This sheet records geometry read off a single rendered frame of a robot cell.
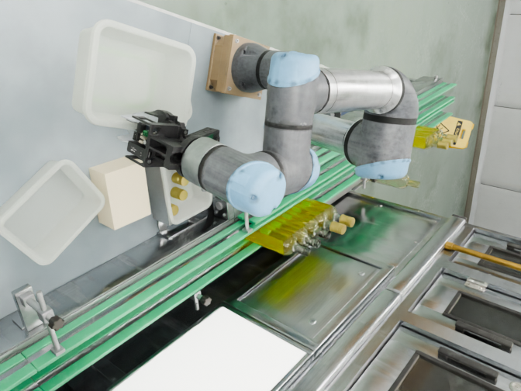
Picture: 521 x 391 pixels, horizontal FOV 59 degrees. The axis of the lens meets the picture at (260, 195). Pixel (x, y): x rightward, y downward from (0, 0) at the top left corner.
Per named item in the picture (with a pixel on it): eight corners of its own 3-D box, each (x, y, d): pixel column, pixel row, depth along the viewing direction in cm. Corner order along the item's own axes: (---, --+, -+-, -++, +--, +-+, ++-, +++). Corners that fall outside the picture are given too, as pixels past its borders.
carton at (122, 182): (98, 222, 127) (114, 230, 123) (88, 167, 121) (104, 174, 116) (135, 206, 136) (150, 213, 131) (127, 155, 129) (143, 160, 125)
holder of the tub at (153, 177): (156, 233, 145) (171, 241, 140) (140, 151, 132) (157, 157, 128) (196, 212, 156) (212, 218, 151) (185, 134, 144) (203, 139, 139)
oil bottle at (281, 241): (239, 237, 157) (290, 258, 144) (239, 223, 154) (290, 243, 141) (250, 230, 160) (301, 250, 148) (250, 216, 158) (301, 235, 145)
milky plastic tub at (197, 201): (153, 219, 142) (171, 228, 137) (141, 151, 132) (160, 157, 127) (195, 198, 153) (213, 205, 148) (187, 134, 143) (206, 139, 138)
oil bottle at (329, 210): (281, 210, 172) (330, 227, 159) (281, 197, 170) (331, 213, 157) (291, 205, 176) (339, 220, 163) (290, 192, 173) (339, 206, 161)
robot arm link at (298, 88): (434, 66, 100) (314, 54, 63) (425, 117, 103) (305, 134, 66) (384, 62, 107) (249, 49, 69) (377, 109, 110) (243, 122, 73)
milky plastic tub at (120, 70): (67, 14, 78) (96, 14, 73) (170, 46, 96) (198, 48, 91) (56, 117, 81) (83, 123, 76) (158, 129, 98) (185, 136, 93)
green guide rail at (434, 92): (236, 198, 149) (254, 204, 144) (235, 195, 148) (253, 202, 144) (443, 84, 266) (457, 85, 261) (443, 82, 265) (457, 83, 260)
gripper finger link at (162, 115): (146, 103, 81) (177, 118, 76) (153, 104, 82) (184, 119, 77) (140, 129, 83) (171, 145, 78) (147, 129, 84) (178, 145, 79)
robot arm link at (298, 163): (329, 127, 74) (287, 133, 66) (320, 195, 77) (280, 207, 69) (290, 120, 79) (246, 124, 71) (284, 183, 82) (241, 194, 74)
